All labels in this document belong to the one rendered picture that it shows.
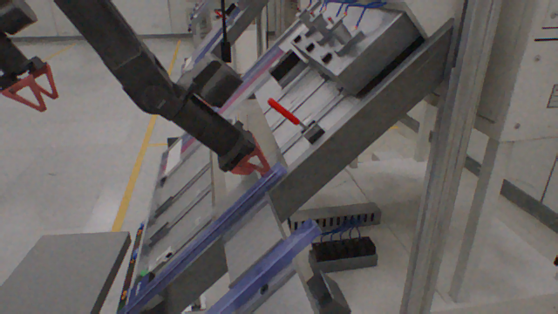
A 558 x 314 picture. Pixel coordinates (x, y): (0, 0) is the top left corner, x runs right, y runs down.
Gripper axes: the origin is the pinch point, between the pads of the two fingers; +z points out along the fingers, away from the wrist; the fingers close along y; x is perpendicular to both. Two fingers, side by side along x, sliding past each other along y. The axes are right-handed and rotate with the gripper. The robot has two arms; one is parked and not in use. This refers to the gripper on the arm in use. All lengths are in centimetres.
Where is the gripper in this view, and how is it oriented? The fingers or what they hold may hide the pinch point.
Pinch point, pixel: (267, 171)
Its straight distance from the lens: 69.2
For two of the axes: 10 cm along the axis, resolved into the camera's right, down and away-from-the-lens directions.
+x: -6.8, 7.1, 1.9
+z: 7.0, 5.6, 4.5
